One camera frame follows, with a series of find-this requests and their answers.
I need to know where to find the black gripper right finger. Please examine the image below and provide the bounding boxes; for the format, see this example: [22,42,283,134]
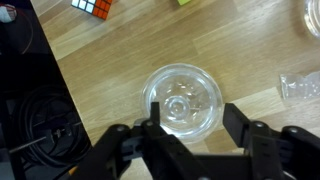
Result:
[223,102,320,180]

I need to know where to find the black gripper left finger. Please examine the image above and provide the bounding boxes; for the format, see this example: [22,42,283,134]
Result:
[78,102,208,180]

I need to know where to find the clear glass cup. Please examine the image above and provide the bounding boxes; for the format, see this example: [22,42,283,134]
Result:
[139,63,224,145]

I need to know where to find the clear plastic cup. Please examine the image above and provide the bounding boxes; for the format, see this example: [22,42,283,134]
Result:
[301,0,320,39]

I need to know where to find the clear plastic container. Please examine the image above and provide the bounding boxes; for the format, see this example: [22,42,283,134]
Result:
[279,70,320,101]

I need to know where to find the small black Rubik's cube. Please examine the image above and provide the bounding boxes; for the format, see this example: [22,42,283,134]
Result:
[70,0,114,21]

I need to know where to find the white round object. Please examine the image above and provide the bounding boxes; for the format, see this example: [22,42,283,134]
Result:
[0,3,18,24]

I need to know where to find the black coiled cable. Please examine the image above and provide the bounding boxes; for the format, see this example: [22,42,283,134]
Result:
[16,84,93,168]

